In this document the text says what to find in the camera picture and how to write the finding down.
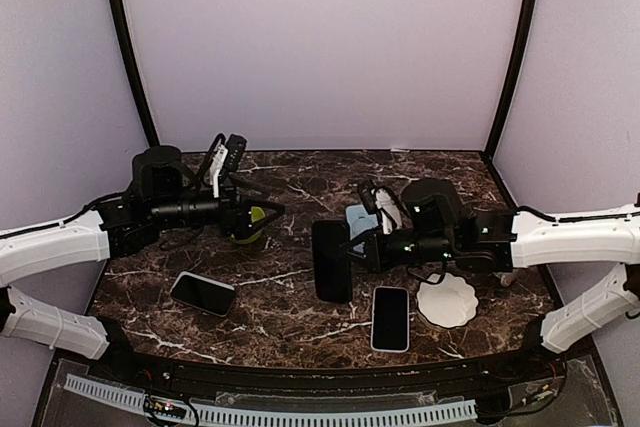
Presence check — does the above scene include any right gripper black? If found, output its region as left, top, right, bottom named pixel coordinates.
left=339, top=226, right=456, bottom=275

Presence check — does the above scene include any black phone case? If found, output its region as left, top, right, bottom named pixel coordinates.
left=311, top=220, right=352, bottom=304

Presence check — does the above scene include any light blue phone case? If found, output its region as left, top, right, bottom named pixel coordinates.
left=345, top=204, right=380, bottom=239

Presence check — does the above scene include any lavender phone case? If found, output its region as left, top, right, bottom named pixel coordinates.
left=369, top=286, right=411, bottom=353

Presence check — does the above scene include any dark screen phone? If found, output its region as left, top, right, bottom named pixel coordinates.
left=170, top=271, right=237, bottom=317

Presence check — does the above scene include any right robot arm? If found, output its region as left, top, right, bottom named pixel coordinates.
left=329, top=178, right=639, bottom=381

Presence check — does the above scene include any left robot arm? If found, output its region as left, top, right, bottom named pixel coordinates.
left=1, top=135, right=285, bottom=383

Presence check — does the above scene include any green bowl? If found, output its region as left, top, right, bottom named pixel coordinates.
left=230, top=206, right=266, bottom=245

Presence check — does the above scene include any white scalloped dish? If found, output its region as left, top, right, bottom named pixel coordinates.
left=416, top=273, right=479, bottom=329

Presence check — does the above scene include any patterned white mug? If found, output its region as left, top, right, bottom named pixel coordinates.
left=495, top=272, right=518, bottom=287

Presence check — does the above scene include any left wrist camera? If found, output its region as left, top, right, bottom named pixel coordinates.
left=198, top=133, right=247, bottom=198

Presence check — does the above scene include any black front rail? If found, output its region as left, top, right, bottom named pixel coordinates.
left=48, top=326, right=600, bottom=397

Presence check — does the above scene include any white cable duct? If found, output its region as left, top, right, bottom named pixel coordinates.
left=63, top=374, right=478, bottom=426

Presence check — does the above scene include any right black frame post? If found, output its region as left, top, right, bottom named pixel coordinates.
left=483, top=0, right=536, bottom=164

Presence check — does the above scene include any black frame post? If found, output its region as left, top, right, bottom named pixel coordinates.
left=483, top=0, right=536, bottom=164
left=109, top=0, right=160, bottom=147

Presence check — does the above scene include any left black frame post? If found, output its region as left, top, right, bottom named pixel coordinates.
left=109, top=0, right=160, bottom=147

